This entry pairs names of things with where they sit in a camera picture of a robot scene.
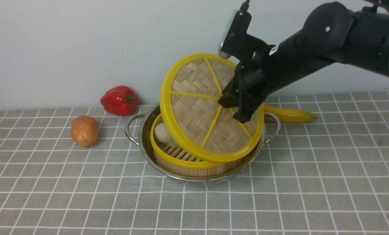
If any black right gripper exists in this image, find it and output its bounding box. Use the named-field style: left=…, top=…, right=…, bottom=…
left=218, top=29, right=337, bottom=123

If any yellow bamboo steamer lid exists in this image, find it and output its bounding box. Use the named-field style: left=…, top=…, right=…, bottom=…
left=159, top=53, right=265, bottom=163

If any yellow bamboo steamer basket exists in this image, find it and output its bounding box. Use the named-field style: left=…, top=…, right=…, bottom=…
left=150, top=114, right=263, bottom=178

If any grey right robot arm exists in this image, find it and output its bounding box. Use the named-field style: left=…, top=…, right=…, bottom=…
left=218, top=0, right=389, bottom=123

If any stainless steel pot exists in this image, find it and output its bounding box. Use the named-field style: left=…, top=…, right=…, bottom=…
left=125, top=105, right=281, bottom=186

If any yellow banana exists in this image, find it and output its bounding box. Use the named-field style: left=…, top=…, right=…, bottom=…
left=262, top=104, right=318, bottom=124

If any red bell pepper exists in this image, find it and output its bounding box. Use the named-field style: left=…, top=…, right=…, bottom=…
left=100, top=86, right=139, bottom=116

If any grey checked tablecloth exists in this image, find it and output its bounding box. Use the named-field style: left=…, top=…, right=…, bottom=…
left=0, top=92, right=389, bottom=235

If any brown potato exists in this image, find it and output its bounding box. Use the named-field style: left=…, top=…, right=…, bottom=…
left=70, top=116, right=99, bottom=148

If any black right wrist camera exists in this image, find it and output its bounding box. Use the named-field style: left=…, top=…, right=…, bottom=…
left=218, top=0, right=269, bottom=62

